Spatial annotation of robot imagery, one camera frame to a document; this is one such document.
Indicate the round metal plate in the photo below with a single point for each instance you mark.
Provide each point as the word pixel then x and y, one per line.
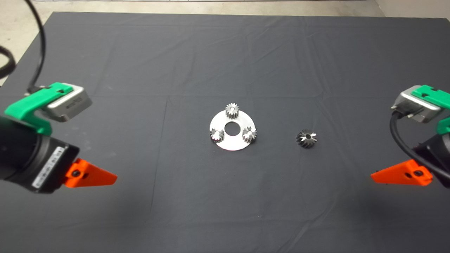
pixel 232 144

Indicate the large dark steel gear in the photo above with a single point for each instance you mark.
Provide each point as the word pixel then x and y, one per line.
pixel 304 140

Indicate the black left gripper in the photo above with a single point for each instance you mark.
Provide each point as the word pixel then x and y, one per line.
pixel 56 165

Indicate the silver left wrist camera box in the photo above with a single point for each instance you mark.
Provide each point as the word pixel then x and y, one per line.
pixel 70 103

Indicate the green left camera mount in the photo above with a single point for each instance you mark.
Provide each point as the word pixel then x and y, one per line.
pixel 24 105

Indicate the green right camera mount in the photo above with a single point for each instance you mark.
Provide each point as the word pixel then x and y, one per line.
pixel 430 93

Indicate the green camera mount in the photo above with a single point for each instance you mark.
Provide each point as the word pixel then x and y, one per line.
pixel 430 93
pixel 24 105

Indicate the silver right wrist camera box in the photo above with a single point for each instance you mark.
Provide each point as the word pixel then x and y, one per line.
pixel 411 105

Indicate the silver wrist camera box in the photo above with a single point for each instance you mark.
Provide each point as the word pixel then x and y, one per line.
pixel 70 103
pixel 411 105

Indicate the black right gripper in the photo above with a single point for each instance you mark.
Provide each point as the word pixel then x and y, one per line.
pixel 441 154

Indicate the dark grey table cloth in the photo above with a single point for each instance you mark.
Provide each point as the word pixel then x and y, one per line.
pixel 225 203

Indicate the small steel gear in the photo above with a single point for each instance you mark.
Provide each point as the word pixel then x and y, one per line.
pixel 217 136
pixel 249 135
pixel 232 114

